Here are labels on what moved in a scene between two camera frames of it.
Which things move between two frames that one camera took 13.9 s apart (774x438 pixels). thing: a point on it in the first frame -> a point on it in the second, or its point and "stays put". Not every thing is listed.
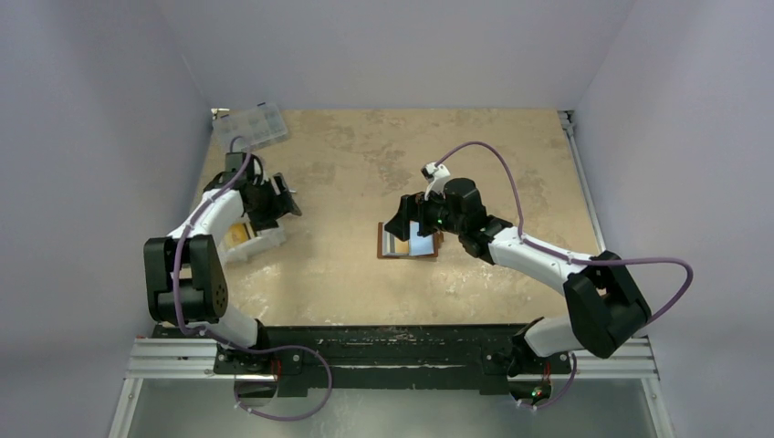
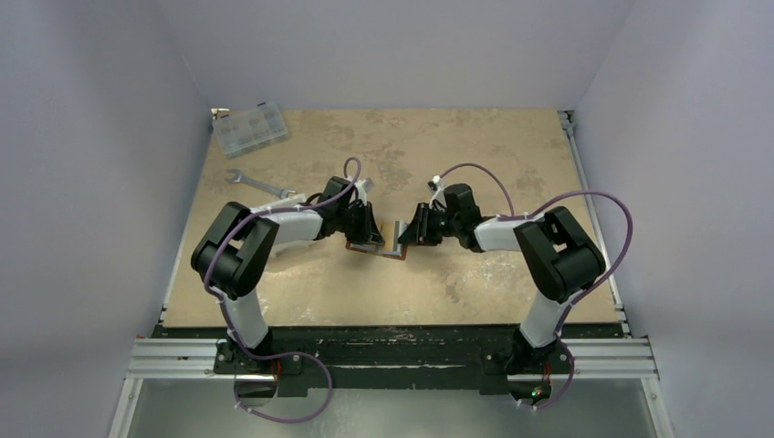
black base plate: [342, 360] stays put
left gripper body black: [268, 205] -> [352, 221]
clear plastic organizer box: [256, 125] stays put
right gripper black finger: [411, 209] -> [413, 234]
